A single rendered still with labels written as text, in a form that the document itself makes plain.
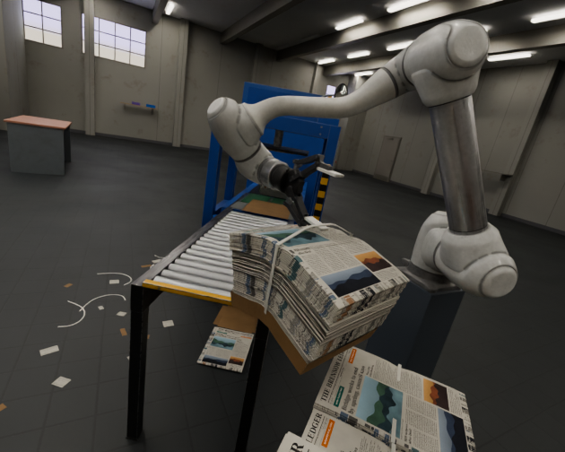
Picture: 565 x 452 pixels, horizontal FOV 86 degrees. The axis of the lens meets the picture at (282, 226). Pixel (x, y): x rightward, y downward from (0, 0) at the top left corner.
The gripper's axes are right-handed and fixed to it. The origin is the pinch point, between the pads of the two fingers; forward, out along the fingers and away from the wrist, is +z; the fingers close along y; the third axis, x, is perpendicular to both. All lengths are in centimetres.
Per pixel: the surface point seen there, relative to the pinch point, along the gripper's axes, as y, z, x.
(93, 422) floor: 135, -66, 42
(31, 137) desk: 116, -618, 38
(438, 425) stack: 44, 41, -14
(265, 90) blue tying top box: -28, -155, -86
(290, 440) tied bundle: 21, 32, 35
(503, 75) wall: -278, -405, -1256
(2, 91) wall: 111, -1224, 77
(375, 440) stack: 45, 34, 3
